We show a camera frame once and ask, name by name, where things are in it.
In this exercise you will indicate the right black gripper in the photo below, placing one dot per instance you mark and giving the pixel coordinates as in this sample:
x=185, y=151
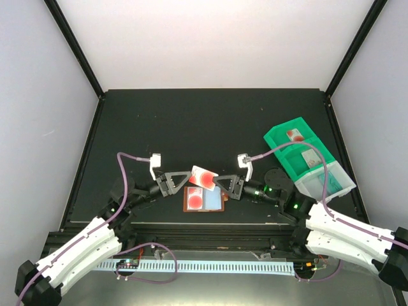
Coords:
x=237, y=184

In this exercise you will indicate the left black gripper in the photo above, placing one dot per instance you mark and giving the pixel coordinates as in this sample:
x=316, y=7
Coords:
x=167, y=190

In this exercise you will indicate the red white credit card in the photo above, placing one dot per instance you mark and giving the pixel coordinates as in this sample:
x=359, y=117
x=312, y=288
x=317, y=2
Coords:
x=202, y=178

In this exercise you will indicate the brown leather card holder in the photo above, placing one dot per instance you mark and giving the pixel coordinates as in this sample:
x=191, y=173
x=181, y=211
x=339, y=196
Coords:
x=213, y=201

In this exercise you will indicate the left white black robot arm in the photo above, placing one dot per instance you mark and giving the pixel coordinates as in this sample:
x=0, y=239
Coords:
x=45, y=282

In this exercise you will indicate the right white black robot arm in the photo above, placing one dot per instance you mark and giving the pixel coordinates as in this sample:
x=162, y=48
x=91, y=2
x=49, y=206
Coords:
x=323, y=231

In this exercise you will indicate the red white card in bin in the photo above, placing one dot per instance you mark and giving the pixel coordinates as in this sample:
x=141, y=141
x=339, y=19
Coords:
x=294, y=135

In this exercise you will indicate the white card in middle bin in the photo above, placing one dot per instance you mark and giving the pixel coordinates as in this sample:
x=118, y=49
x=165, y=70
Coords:
x=311, y=158

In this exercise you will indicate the teal card in clear bin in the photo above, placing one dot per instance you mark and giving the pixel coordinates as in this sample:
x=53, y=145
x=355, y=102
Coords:
x=333, y=186

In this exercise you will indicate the green plastic bin middle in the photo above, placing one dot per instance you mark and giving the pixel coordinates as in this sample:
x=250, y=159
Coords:
x=300, y=159

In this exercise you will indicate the green plastic bin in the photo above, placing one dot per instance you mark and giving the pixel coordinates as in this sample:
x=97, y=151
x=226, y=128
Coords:
x=277, y=135
x=300, y=159

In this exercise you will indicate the green plastic bin far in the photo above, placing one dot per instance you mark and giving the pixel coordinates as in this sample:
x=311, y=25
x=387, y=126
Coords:
x=277, y=135

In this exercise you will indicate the left circuit board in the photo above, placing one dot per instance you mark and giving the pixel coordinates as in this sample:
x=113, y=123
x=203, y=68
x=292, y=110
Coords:
x=127, y=264

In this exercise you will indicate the circuit board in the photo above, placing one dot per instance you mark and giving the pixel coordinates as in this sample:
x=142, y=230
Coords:
x=127, y=264
x=306, y=266

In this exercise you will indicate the right circuit board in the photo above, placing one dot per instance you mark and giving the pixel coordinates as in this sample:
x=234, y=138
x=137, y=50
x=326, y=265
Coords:
x=306, y=266

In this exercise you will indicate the clear plastic bin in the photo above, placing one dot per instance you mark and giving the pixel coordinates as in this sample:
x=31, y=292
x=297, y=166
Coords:
x=339, y=182

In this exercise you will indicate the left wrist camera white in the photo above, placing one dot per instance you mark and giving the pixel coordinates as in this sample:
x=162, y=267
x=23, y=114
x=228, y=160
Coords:
x=154, y=162

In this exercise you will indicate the black aluminium rail base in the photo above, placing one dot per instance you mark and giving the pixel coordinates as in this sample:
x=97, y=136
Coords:
x=279, y=240

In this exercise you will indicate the white slotted cable duct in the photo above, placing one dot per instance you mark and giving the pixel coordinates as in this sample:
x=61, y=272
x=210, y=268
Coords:
x=201, y=266

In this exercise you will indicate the left black frame post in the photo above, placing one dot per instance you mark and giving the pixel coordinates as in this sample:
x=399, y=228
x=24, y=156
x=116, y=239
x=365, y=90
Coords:
x=69, y=36

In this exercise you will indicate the black frame post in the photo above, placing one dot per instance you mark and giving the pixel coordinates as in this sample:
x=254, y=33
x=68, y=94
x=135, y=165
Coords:
x=69, y=36
x=358, y=40

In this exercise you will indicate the right black frame post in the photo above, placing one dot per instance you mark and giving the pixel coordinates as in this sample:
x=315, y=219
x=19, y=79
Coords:
x=358, y=40

